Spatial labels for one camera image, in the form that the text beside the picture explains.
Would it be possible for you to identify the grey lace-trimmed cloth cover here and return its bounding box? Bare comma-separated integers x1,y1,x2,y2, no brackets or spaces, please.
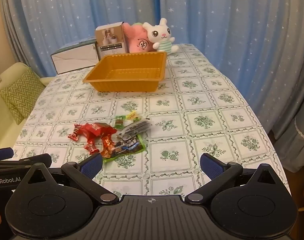
270,112,304,173

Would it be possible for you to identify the yellow candy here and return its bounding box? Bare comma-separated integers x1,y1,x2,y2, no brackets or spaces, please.
126,110,143,124

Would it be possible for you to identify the dark green-edged snack packet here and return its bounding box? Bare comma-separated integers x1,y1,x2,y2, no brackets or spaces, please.
102,133,146,163

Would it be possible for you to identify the red white-label snack packet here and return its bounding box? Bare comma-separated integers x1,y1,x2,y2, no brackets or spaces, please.
68,124,87,142

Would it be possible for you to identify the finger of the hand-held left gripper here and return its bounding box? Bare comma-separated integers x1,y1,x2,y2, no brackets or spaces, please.
0,153,53,167
0,147,15,161

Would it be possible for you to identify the orange plastic tray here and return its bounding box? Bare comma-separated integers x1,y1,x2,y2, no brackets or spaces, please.
82,51,167,92

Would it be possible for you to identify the red gold-print snack packet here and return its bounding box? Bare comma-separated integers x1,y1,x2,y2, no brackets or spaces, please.
101,133,118,153

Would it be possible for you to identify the pale yellow sofa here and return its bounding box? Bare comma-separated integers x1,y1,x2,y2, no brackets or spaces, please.
0,62,55,151

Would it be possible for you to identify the large red snack packet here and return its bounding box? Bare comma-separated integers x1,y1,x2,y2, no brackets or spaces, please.
81,122,118,143

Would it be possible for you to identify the small red twisted candy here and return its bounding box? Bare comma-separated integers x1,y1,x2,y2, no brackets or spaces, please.
84,140,101,155

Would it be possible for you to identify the silver snack packet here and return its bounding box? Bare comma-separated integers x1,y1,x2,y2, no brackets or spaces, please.
116,119,152,142

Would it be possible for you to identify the brown product box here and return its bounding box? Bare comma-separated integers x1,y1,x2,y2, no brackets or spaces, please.
94,21,130,61

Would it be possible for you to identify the long white cardboard box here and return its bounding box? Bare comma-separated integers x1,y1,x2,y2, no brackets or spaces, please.
51,39,99,75

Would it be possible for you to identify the blue star-print curtain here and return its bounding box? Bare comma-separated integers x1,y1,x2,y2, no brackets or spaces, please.
0,0,304,137

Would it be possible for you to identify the white bunny plush toy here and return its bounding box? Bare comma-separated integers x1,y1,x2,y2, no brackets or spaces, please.
142,18,180,56

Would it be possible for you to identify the green brown candy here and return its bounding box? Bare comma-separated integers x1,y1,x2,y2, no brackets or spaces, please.
114,115,127,131

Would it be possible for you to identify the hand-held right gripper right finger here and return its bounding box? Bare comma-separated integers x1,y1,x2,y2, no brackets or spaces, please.
185,152,280,205

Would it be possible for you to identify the pink plush toy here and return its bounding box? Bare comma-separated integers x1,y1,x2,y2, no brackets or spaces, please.
123,22,155,54

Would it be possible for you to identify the green zigzag pillow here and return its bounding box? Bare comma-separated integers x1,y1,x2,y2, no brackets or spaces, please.
0,68,47,125

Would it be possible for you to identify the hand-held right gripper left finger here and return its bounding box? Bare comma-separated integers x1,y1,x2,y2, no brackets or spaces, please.
23,152,120,205

